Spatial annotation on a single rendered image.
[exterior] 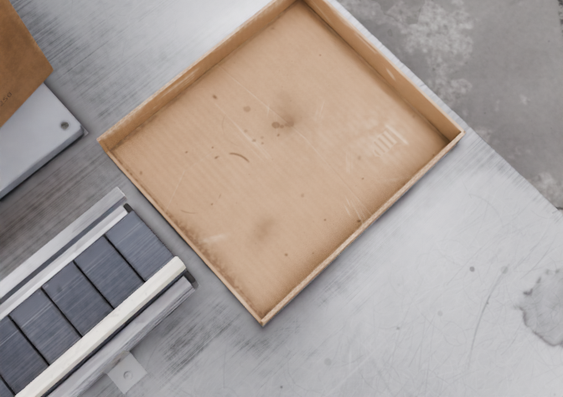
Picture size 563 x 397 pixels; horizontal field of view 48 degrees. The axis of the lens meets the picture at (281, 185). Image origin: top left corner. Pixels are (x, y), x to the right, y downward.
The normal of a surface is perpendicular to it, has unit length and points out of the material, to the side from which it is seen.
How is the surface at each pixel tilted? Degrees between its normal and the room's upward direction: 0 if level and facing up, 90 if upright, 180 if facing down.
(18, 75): 90
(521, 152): 0
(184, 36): 0
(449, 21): 0
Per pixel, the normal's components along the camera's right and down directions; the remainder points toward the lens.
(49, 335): 0.04, -0.28
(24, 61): 0.81, 0.57
